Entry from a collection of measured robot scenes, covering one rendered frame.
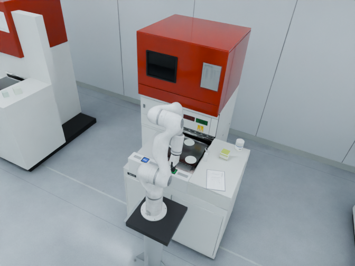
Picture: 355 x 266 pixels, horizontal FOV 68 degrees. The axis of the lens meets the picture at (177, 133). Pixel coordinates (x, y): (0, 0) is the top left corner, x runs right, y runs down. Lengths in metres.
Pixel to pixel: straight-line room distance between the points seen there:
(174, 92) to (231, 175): 0.88
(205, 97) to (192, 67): 0.28
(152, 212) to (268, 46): 2.52
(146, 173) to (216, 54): 1.04
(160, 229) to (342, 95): 2.76
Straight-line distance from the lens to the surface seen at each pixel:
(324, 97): 3.79
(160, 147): 1.59
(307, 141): 4.12
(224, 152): 2.26
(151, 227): 1.93
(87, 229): 3.02
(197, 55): 2.16
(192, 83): 2.26
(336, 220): 3.63
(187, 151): 2.41
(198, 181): 2.07
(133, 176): 2.37
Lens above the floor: 2.48
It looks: 37 degrees down
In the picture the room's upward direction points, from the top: 4 degrees clockwise
